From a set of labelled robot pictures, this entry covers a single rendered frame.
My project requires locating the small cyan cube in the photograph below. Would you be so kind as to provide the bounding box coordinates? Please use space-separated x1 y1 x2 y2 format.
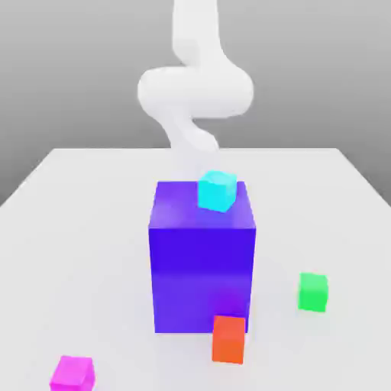
197 170 238 214

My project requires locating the small orange cube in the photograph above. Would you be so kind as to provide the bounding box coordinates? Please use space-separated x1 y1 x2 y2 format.
212 315 247 365

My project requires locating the small green cube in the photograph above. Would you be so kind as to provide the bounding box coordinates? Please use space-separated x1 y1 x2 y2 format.
297 272 329 313

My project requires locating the small magenta cube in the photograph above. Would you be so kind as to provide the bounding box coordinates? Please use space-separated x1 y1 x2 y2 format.
49 354 96 391

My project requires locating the large purple box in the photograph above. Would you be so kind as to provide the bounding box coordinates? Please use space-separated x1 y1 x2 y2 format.
147 180 257 334

